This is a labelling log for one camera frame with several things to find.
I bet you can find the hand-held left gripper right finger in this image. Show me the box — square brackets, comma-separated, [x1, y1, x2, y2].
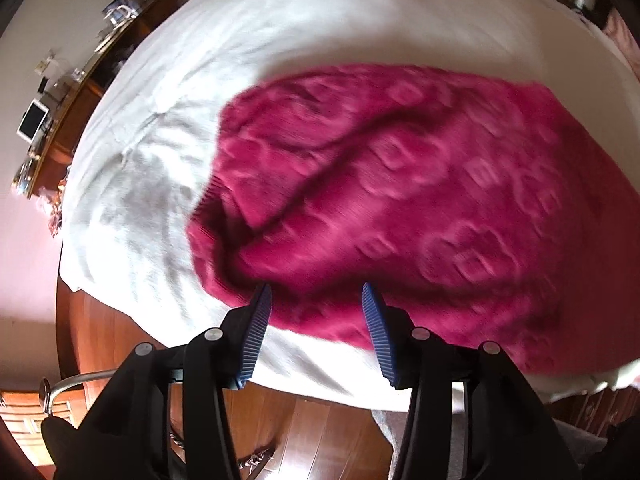
[361, 282, 583, 480]

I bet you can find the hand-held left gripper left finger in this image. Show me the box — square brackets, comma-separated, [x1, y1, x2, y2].
[55, 284, 273, 480]

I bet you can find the grey cloth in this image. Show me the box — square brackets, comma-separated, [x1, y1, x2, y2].
[371, 407, 608, 466]

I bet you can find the metal chair armrest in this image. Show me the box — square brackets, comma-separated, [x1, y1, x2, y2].
[39, 369, 121, 418]

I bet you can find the white bed blanket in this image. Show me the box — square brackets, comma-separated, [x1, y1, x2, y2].
[59, 0, 640, 413]

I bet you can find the pile of colourful clutter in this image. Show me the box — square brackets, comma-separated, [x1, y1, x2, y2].
[35, 180, 71, 238]

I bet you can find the wooden shelf unit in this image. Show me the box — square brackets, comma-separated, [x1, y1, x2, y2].
[12, 0, 186, 198]

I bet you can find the small white monitor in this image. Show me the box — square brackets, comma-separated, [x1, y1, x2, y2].
[16, 100, 51, 141]

